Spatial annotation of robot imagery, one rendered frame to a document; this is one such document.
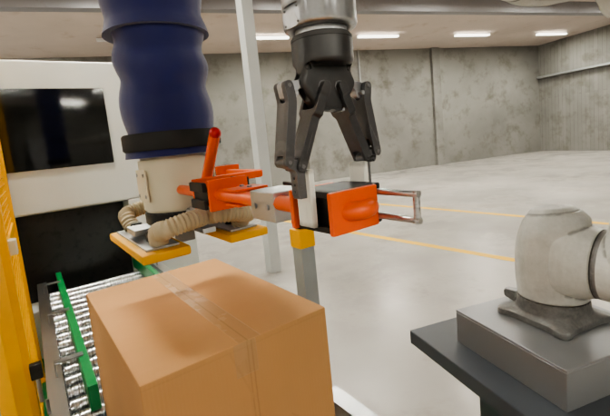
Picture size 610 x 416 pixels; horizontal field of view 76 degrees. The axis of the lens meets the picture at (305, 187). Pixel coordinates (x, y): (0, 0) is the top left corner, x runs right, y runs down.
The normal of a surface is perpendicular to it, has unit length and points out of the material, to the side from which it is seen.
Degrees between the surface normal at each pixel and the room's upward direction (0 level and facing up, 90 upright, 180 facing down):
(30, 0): 90
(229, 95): 90
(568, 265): 86
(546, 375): 90
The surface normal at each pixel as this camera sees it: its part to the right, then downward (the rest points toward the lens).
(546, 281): -0.69, 0.19
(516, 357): -0.94, 0.13
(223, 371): 0.60, 0.04
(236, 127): 0.32, 0.08
